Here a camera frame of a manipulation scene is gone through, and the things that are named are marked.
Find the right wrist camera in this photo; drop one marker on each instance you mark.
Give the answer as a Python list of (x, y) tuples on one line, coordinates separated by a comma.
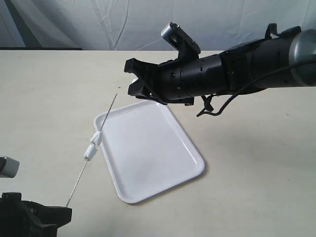
[(187, 48)]

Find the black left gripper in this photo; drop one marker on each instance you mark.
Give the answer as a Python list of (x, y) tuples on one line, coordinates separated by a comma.
[(20, 218)]

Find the thin metal skewer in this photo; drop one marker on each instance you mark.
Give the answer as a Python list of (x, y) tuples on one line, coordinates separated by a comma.
[(85, 162)]

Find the white marshmallow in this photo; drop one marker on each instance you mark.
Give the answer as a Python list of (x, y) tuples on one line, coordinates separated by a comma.
[(90, 152), (96, 139)]

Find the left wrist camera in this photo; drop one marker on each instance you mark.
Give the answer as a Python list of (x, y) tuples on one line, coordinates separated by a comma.
[(8, 167)]

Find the grey wrinkled backdrop cloth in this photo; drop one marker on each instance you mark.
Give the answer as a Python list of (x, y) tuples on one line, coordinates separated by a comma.
[(137, 24)]

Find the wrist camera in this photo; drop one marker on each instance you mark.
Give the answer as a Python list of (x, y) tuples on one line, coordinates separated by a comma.
[(187, 48), (8, 167)]

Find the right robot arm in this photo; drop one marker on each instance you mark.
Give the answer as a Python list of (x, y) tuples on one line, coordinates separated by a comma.
[(285, 59)]

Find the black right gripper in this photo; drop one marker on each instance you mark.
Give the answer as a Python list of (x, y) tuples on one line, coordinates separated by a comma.
[(173, 81)]

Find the white plastic tray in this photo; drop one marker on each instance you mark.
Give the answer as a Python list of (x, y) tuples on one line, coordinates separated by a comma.
[(146, 150)]

